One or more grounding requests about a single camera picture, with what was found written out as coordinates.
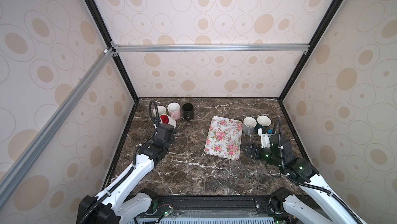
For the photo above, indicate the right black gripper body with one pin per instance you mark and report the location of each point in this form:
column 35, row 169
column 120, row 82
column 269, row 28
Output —
column 266, row 156

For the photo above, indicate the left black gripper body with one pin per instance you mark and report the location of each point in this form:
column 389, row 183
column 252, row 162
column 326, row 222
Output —
column 171, row 137

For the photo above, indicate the white ceramic mug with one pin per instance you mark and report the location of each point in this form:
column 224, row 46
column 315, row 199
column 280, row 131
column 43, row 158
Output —
column 166, row 119

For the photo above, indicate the light green ceramic mug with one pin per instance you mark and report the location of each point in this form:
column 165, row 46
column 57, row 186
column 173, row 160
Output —
column 160, row 110

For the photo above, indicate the pink ceramic mug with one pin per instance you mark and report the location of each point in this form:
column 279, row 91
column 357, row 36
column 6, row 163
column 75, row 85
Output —
column 174, row 111

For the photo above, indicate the grey ceramic mug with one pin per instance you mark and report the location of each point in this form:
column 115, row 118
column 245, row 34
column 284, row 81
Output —
column 249, row 124

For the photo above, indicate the dark green ceramic mug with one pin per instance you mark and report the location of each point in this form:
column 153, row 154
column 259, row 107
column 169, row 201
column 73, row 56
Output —
column 262, row 121

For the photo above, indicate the black metal cup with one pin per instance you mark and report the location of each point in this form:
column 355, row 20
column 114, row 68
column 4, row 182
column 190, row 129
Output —
column 188, row 112

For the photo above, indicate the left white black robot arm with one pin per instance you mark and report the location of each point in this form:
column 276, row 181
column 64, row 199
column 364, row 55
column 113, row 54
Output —
column 130, row 177

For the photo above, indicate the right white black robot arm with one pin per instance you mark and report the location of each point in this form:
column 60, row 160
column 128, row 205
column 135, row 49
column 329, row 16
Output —
column 303, row 174

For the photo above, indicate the floral rectangular serving tray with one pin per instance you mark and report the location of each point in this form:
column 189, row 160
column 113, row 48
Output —
column 224, row 138

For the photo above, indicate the green circuit board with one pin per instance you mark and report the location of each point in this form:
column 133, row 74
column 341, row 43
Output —
column 165, row 210

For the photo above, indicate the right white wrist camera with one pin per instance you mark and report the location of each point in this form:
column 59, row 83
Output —
column 265, row 135

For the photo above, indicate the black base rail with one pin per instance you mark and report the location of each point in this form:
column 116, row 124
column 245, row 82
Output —
column 218, row 203

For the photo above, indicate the back aluminium frame bar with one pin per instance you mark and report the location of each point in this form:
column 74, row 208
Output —
column 207, row 48

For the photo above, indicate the aluminium frame bar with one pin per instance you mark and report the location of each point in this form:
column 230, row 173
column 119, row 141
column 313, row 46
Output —
column 30, row 155
column 207, row 48

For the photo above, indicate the left aluminium frame bar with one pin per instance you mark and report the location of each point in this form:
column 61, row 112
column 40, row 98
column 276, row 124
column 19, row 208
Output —
column 30, row 155

